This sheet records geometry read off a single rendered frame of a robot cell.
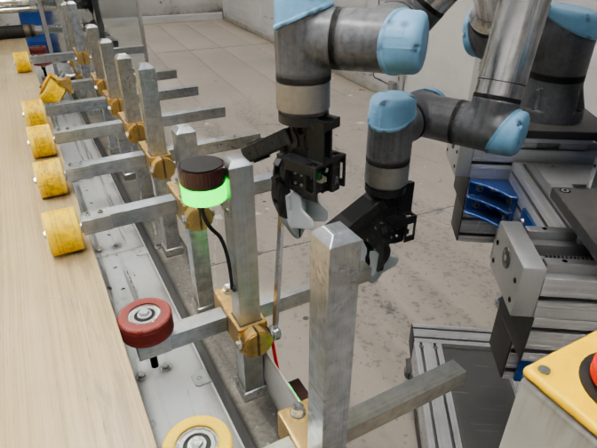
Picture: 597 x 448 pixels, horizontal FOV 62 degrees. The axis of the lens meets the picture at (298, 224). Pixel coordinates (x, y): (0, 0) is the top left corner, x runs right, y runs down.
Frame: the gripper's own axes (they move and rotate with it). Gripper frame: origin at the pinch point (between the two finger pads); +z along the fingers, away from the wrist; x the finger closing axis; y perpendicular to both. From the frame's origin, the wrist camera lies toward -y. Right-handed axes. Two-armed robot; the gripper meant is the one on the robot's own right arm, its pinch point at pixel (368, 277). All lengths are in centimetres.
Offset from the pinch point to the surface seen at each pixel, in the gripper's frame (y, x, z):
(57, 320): -53, 5, -8
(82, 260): -48, 20, -8
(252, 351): -28.0, -8.5, -1.6
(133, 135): -28, 67, -12
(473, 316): 92, 44, 83
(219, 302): -29.4, 1.7, -4.6
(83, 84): -33, 124, -13
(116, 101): -27, 92, -14
